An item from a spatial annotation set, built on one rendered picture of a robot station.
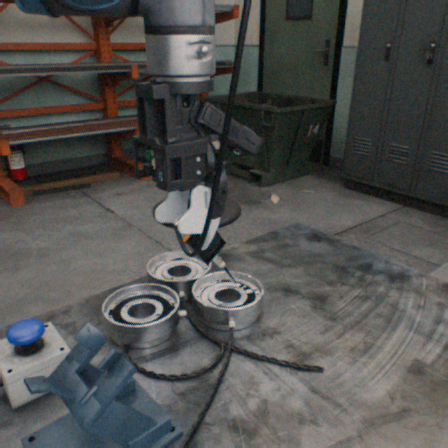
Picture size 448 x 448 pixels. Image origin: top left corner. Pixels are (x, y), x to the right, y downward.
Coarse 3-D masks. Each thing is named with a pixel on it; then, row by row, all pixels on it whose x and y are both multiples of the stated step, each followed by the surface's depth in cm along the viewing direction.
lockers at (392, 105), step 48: (384, 0) 297; (432, 0) 273; (384, 48) 306; (432, 48) 279; (384, 96) 315; (432, 96) 288; (384, 144) 325; (432, 144) 296; (384, 192) 340; (432, 192) 305
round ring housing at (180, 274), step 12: (168, 252) 72; (180, 252) 73; (156, 264) 71; (180, 264) 71; (204, 264) 71; (168, 276) 67; (180, 276) 71; (192, 276) 67; (180, 288) 64; (180, 300) 66
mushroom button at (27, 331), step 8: (24, 320) 49; (32, 320) 49; (40, 320) 50; (16, 328) 48; (24, 328) 48; (32, 328) 48; (40, 328) 48; (8, 336) 47; (16, 336) 47; (24, 336) 47; (32, 336) 47; (40, 336) 48; (16, 344) 47; (24, 344) 47; (32, 344) 49
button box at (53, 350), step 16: (48, 336) 51; (0, 352) 49; (16, 352) 48; (32, 352) 48; (48, 352) 49; (64, 352) 49; (0, 368) 46; (16, 368) 46; (32, 368) 47; (48, 368) 48; (0, 384) 48; (16, 384) 46; (16, 400) 47
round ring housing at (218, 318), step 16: (224, 272) 66; (240, 272) 66; (192, 288) 62; (224, 288) 64; (240, 288) 64; (256, 288) 64; (192, 304) 62; (224, 304) 60; (256, 304) 59; (208, 320) 59; (224, 320) 58; (240, 320) 58
